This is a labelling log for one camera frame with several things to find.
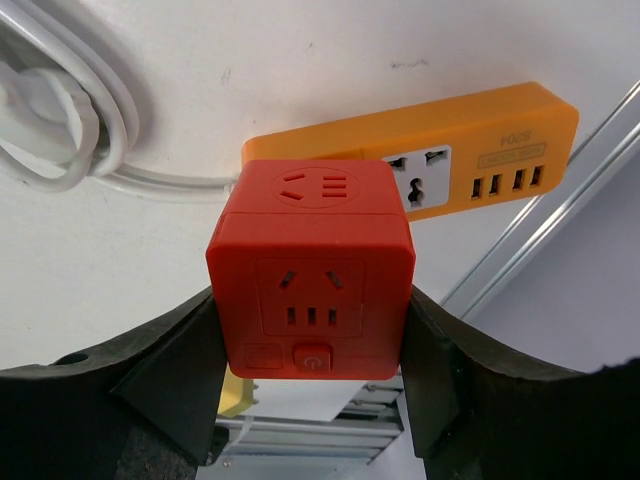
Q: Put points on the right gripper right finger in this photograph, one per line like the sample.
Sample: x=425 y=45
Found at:
x=479 y=409

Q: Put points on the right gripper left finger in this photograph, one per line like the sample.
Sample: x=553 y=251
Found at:
x=142 y=405

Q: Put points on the red cube socket adapter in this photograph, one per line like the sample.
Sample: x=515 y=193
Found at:
x=311 y=265

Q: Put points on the yellow plug adapter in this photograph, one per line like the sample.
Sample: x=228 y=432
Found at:
x=237 y=395

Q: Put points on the orange power strip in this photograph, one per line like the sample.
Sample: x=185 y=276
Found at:
x=449 y=155

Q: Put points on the aluminium front rail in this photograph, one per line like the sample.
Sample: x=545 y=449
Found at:
x=321 y=419

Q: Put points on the aluminium side rail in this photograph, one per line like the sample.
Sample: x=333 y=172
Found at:
x=592 y=165

